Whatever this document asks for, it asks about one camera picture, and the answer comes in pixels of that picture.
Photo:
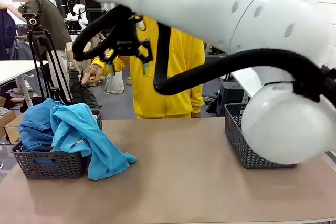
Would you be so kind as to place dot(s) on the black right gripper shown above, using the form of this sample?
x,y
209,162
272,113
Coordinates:
x,y
124,35

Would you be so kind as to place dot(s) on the white rounded table top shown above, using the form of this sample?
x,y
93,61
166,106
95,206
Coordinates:
x,y
246,82

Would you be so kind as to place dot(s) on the dark plastic stool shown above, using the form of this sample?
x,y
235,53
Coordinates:
x,y
228,98

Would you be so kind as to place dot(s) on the grey jacket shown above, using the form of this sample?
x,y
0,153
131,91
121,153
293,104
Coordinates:
x,y
22,49

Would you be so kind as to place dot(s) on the royal blue garment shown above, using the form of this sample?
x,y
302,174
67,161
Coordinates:
x,y
34,127

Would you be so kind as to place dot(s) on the person's right forearm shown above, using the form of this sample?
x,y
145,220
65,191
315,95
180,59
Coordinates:
x,y
120,64

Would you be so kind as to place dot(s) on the white desk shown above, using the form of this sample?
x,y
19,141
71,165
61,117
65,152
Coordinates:
x,y
15,69

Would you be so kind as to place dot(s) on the navy blue jacket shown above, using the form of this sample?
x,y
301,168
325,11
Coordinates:
x,y
6,32

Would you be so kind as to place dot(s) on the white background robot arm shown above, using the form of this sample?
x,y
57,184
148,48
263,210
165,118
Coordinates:
x,y
77,14

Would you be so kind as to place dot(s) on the black camera tripod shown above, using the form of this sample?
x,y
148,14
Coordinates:
x,y
42,58

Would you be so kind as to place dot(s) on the cardboard box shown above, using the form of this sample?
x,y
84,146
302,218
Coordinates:
x,y
10,124

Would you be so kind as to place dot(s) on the beige garment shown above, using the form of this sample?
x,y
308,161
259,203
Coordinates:
x,y
114,83

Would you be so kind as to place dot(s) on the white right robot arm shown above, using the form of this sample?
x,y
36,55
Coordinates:
x,y
210,6

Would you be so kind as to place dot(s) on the light blue garment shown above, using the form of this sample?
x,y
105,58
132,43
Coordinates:
x,y
105,155

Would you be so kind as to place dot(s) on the grey plastic lattice basket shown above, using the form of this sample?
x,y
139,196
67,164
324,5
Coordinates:
x,y
236,134
52,167

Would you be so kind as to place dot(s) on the dark clothes pile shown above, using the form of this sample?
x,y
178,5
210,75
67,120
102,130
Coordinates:
x,y
211,102

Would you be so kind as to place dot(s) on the person's left hand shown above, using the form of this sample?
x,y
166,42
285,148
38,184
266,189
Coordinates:
x,y
196,114

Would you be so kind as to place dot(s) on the person's left forearm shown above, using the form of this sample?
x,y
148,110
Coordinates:
x,y
197,100

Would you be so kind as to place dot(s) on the person in yellow hoodie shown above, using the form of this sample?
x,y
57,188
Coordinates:
x,y
170,77

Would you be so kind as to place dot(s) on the dark grey garment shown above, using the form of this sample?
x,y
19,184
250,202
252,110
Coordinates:
x,y
84,93

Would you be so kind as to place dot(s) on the person in olive shirt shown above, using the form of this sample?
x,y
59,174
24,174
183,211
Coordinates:
x,y
50,19

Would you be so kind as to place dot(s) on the person's right hand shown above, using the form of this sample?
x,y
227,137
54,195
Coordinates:
x,y
92,75

